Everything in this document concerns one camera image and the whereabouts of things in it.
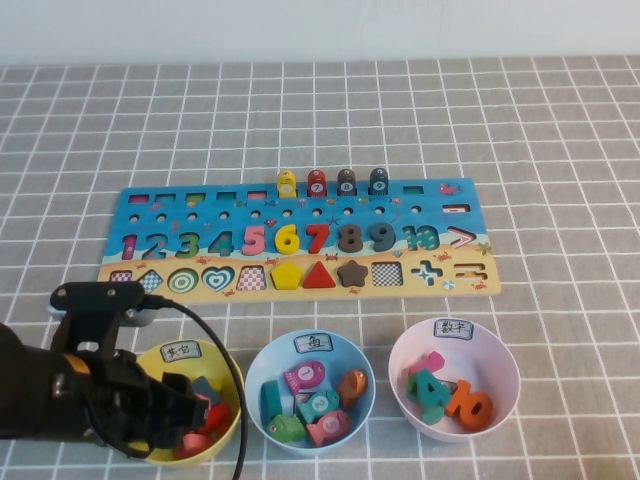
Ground salmon wooden fish five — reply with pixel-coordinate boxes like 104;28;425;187
305;410;351;448

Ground green wooden fish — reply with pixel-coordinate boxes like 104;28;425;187
264;413;307;444

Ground yellow wooden pentagon piece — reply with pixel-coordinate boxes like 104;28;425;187
271;259;305;292

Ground grey white-checked tablecloth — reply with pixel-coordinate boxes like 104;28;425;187
0;54;640;480

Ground pale pink plastic bowl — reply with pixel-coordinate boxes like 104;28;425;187
388;317;522;444

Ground red wooden fish seven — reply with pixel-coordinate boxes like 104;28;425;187
306;168;327;198

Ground teal wooden fish two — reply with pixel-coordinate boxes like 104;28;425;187
295;389;341;425

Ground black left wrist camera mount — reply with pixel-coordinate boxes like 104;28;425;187
48;282;151;361

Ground teal wooden number four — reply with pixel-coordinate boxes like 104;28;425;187
410;368;454;415

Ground brown wooden number eight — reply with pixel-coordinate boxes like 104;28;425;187
338;223;365;254

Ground teal wooden fish block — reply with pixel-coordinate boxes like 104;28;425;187
259;379;287;424

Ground thin black cable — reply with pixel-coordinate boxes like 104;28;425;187
84;399;154;460

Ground yellow wooden number six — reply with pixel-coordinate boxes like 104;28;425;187
274;223;301;256

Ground brown wooden star piece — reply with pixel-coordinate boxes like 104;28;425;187
336;259;371;289

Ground magenta wooden fish one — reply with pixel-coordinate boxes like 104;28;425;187
283;360;327;394

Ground light blue plastic bowl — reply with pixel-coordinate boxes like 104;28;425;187
244;328;377;456

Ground magenta wooden number one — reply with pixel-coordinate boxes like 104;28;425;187
407;351;446;377

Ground orange wooden fish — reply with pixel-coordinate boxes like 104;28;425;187
335;368;370;409

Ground pink wooden number five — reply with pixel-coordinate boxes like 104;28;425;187
242;224;266;258

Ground dark blue wooden fish nine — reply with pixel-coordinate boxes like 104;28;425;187
368;167;390;196

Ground red wooden block piece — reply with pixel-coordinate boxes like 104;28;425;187
198;402;233;436

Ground red wooden triangle piece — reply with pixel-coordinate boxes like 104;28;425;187
302;260;338;291

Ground salmon pink wooden shape piece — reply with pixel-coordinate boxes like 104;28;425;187
174;431;214;459

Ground red wooden number seven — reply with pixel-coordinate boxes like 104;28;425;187
305;223;332;255

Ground yellow plastic bowl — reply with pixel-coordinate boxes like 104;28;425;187
134;339;246;467

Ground brown wooden fish eight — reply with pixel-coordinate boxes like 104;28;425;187
336;168;358;197

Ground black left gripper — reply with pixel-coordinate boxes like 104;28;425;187
74;348;209;450

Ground colourful wooden number puzzle board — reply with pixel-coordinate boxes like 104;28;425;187
94;177;502;310

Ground dark grey wooden square piece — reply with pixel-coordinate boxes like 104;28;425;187
191;375;221;401

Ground thick black camera cable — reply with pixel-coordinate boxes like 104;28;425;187
142;295;250;480

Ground yellow wooden fish six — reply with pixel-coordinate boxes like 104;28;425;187
276;169;297;200

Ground dark blue wooden number nine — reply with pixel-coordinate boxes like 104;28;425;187
370;222;397;253

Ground white handwritten paper label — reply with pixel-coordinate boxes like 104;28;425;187
159;340;203;362
432;318;475;341
293;331;335;354

